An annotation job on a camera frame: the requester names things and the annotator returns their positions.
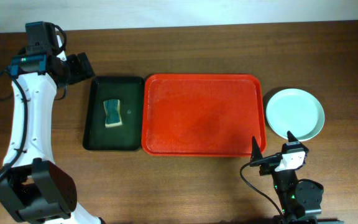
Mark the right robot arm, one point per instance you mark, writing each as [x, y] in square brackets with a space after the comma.
[300, 199]

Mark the red serving tray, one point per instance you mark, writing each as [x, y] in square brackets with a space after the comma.
[217, 115]

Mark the pale green plate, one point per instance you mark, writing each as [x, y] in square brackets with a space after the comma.
[296, 111]

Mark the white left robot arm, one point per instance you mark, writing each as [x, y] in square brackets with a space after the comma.
[33, 188]

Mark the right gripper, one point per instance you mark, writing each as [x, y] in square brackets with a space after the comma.
[303, 152]

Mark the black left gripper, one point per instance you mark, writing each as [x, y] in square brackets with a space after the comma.
[81, 66]

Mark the green and yellow sponge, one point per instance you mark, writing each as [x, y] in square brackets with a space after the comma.
[113, 115]

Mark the black water tray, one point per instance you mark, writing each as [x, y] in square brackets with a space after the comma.
[127, 137]

